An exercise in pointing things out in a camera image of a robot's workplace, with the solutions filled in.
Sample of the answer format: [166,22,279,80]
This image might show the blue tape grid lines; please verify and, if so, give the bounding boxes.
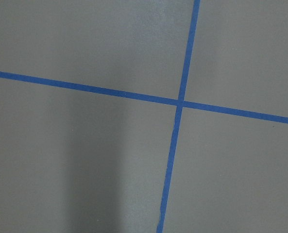
[0,0,288,233]

